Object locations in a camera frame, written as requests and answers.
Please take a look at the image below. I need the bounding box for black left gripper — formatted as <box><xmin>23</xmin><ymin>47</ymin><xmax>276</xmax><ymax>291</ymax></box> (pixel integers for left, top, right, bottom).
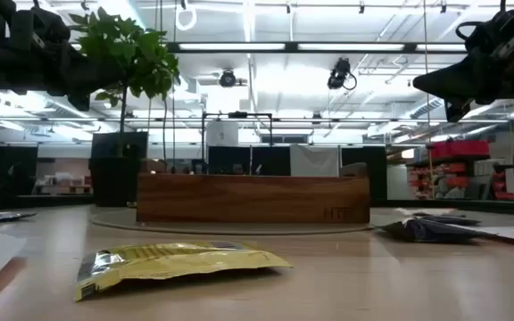
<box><xmin>9</xmin><ymin>6</ymin><xmax>123</xmax><ymax>112</ymax></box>

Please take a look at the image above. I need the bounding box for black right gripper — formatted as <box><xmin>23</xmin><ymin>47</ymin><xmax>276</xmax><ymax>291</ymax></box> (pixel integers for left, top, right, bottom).
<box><xmin>412</xmin><ymin>4</ymin><xmax>514</xmax><ymax>123</ymax></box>

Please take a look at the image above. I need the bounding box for wooden tea organizer box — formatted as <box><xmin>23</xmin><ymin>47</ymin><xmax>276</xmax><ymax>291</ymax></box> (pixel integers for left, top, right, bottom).
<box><xmin>136</xmin><ymin>159</ymin><xmax>371</xmax><ymax>224</ymax></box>

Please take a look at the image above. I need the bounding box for yellow lemon tea packet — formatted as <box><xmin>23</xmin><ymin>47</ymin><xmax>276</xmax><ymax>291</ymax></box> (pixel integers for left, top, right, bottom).
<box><xmin>73</xmin><ymin>242</ymin><xmax>294</xmax><ymax>303</ymax></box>

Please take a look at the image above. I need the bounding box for green leafy potted tree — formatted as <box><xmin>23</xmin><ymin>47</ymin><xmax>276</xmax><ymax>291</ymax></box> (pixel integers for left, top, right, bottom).
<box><xmin>68</xmin><ymin>6</ymin><xmax>181</xmax><ymax>158</ymax></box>

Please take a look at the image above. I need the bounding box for shelf with red bins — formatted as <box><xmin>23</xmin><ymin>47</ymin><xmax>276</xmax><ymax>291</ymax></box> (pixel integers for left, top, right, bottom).
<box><xmin>406</xmin><ymin>140</ymin><xmax>514</xmax><ymax>202</ymax></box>

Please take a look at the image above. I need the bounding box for black partition panel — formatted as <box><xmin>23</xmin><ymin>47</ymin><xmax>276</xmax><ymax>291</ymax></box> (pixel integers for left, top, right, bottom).
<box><xmin>340</xmin><ymin>145</ymin><xmax>388</xmax><ymax>201</ymax></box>
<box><xmin>207</xmin><ymin>145</ymin><xmax>292</xmax><ymax>177</ymax></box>
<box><xmin>0</xmin><ymin>144</ymin><xmax>39</xmax><ymax>197</ymax></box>
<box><xmin>90</xmin><ymin>131</ymin><xmax>149</xmax><ymax>160</ymax></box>

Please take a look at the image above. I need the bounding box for round black ceiling fixture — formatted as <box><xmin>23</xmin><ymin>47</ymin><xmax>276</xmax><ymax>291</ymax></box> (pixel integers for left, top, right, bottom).
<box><xmin>219</xmin><ymin>69</ymin><xmax>238</xmax><ymax>89</ymax></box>

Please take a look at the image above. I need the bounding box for white square board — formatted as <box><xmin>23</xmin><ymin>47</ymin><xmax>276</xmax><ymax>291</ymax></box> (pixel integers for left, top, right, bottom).
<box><xmin>206</xmin><ymin>120</ymin><xmax>239</xmax><ymax>147</ymax></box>

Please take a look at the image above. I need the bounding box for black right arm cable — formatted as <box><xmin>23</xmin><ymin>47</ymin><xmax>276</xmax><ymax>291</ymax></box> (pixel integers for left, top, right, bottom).
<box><xmin>455</xmin><ymin>21</ymin><xmax>484</xmax><ymax>43</ymax></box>

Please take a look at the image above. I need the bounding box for white hanging cable loop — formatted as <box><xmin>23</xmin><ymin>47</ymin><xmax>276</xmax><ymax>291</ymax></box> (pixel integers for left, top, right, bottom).
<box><xmin>175</xmin><ymin>4</ymin><xmax>198</xmax><ymax>32</ymax></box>

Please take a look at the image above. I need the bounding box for black ceiling-hung camera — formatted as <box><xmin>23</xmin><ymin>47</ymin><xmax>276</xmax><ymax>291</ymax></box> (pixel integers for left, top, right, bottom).
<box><xmin>327</xmin><ymin>56</ymin><xmax>359</xmax><ymax>92</ymax></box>

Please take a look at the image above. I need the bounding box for black aluminium table frame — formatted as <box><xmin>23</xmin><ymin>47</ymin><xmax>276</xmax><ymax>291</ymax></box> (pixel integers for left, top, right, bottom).
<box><xmin>0</xmin><ymin>193</ymin><xmax>514</xmax><ymax>218</ymax></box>

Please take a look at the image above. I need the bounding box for black overhead frame bar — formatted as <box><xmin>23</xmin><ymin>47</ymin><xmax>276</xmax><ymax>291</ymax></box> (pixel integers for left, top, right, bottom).
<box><xmin>166</xmin><ymin>41</ymin><xmax>468</xmax><ymax>55</ymax></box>

